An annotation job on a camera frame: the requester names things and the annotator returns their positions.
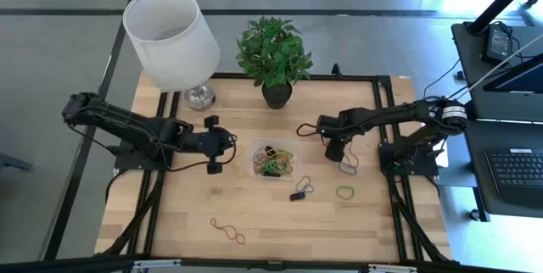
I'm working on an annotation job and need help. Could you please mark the red rubber band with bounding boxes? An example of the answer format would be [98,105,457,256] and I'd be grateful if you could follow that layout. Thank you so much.
[210,217,246,246]
[252,148,294,176]

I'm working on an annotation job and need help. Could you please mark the teal rubber band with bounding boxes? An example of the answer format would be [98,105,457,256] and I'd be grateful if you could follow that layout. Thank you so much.
[295,175,315,193]
[338,142,360,176]

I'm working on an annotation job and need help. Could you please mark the clear plastic bin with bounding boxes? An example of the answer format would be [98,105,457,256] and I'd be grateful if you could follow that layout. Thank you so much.
[245,136,303,181]

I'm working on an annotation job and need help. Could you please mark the black left camera cable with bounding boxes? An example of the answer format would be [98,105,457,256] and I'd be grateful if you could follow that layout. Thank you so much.
[167,134,238,173]

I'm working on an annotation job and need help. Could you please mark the green rubber band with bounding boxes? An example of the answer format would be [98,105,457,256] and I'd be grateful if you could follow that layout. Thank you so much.
[258,158,284,173]
[335,185,355,201]

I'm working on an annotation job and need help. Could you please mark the yellow rubber band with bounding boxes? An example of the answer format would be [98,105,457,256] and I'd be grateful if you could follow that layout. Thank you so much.
[253,148,297,169]

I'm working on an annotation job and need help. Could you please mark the black right camera cable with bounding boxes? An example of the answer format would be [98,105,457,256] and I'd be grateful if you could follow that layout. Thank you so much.
[295,121,320,137]

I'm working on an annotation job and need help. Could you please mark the green potted plant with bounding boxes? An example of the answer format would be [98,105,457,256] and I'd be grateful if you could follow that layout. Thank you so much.
[235,15,315,110]

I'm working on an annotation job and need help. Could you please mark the black camera cable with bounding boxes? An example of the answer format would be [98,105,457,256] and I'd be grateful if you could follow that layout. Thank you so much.
[295,121,320,137]
[167,134,238,173]

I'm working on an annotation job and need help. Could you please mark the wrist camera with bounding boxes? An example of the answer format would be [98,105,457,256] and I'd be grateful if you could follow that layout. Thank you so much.
[217,130,238,156]
[316,114,341,139]

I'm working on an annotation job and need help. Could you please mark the black keyboard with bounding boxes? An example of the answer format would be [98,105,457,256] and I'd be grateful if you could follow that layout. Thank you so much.
[484,148,543,206]

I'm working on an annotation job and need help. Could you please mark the white paper sheet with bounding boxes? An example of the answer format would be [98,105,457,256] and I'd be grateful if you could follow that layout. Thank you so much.
[433,136,450,169]

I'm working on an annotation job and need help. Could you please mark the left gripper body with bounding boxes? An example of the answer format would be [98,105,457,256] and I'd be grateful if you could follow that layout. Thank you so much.
[182,126,220,162]

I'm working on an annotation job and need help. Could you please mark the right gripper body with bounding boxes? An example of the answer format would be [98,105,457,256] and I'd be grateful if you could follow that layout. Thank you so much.
[339,109,367,145]

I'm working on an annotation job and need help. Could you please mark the black power adapter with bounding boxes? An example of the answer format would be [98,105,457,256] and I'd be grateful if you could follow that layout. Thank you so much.
[481,24,513,64]

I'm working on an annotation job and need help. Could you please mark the thin white rod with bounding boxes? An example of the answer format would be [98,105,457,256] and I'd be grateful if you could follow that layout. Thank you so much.
[449,31,543,105]

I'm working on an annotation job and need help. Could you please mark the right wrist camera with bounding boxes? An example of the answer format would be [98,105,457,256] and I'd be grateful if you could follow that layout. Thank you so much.
[316,114,341,139]

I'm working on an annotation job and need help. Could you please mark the black side desk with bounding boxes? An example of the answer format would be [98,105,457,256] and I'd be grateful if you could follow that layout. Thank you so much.
[451,21,543,220]

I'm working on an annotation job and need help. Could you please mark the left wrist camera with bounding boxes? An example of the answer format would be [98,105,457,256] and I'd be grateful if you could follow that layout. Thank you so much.
[217,130,238,156]

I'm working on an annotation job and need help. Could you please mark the dark laptop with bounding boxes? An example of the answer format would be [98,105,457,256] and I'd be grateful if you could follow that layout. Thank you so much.
[482,52,543,95]

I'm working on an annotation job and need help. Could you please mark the white shade silver table lamp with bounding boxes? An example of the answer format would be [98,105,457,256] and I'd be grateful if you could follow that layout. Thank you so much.
[121,0,221,112]

